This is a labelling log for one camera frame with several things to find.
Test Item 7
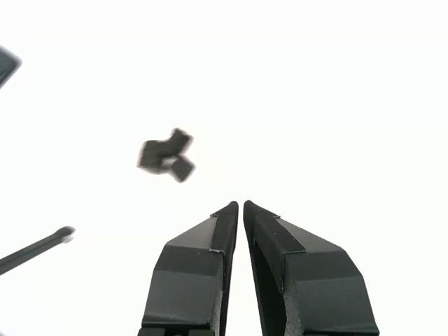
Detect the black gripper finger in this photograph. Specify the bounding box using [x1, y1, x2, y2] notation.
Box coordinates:
[243, 199, 380, 336]
[137, 200, 240, 336]

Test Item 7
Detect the black foam cube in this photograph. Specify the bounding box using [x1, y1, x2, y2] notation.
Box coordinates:
[169, 155, 197, 184]
[167, 127, 195, 155]
[136, 139, 171, 175]

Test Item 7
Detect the black tripod leg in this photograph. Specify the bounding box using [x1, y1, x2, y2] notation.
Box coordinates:
[0, 225, 76, 277]

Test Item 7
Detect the black smartphone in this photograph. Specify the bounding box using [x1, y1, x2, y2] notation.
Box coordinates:
[0, 44, 24, 90]

